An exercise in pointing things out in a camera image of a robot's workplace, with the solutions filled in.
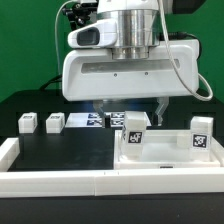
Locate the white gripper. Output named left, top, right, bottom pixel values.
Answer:
left=62, top=18, right=199, bottom=127

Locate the white square table top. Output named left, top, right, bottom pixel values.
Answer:
left=114, top=130, right=224, bottom=169

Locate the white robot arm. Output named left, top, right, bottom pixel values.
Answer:
left=62, top=0, right=203, bottom=124

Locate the white AprilTag base sheet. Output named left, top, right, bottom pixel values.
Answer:
left=65, top=111, right=152, bottom=129

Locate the white U-shaped obstacle fence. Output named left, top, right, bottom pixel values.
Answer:
left=0, top=138, right=224, bottom=198

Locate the black cable bundle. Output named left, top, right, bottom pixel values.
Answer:
left=39, top=75, right=64, bottom=92

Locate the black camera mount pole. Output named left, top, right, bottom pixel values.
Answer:
left=62, top=3, right=98, bottom=30

